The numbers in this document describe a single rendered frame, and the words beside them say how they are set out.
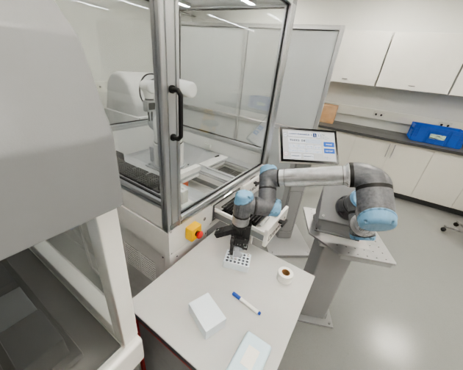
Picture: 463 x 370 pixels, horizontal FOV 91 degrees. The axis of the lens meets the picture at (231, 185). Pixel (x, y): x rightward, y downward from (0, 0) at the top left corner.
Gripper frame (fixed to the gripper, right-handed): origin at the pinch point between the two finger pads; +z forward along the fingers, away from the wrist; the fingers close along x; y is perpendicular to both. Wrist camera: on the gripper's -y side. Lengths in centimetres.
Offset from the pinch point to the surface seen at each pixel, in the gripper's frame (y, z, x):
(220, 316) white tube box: 2.5, 0.2, -30.4
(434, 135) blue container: 228, -21, 290
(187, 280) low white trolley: -16.4, 5.4, -15.2
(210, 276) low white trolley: -7.0, 5.4, -10.2
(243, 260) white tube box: 6.2, 2.3, 0.6
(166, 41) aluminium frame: -27, -85, -6
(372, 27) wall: 126, -153, 378
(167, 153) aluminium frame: -28, -50, -8
